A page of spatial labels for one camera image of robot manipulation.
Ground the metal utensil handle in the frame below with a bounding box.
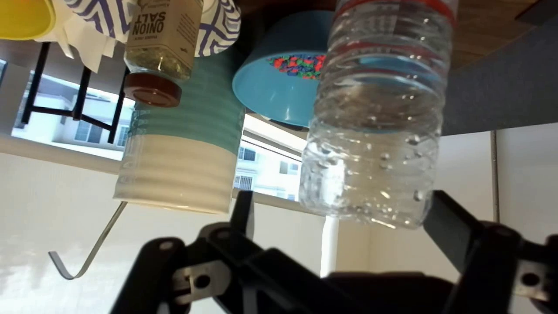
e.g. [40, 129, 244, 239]
[48, 201, 128, 280]

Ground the teal and white ribbed container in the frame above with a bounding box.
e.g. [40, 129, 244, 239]
[113, 44, 246, 215]

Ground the blue plastic bowl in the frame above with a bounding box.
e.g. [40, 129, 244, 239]
[232, 10, 336, 127]

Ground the spice jar with red lid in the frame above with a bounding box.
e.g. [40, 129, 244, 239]
[123, 0, 204, 108]

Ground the window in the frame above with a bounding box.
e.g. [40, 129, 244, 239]
[10, 70, 308, 202]

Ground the yellow plastic cup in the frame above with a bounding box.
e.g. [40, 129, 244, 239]
[0, 0, 56, 41]

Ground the black metal frame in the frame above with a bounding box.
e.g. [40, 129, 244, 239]
[20, 42, 131, 145]

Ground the heap of colourful beads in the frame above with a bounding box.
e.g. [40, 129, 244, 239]
[267, 53, 327, 81]

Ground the clear plastic water bottle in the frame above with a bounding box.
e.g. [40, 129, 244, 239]
[299, 0, 459, 230]

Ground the white paper napkin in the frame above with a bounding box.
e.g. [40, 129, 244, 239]
[35, 0, 119, 73]

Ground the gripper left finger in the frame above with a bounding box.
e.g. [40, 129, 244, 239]
[109, 191, 354, 314]

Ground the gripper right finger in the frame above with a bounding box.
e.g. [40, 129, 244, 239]
[423, 191, 558, 314]

